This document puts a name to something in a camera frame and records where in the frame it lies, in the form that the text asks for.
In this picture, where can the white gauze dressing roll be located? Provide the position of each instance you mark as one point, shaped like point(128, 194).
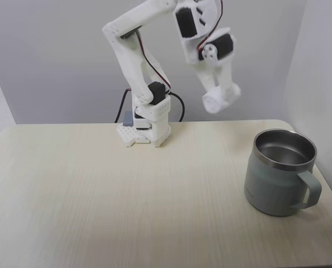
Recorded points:
point(212, 102)

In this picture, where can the grey table clamp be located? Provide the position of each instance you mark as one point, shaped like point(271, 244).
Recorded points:
point(127, 119)

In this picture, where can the grey-green steel mug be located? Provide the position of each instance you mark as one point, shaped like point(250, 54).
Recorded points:
point(266, 190)

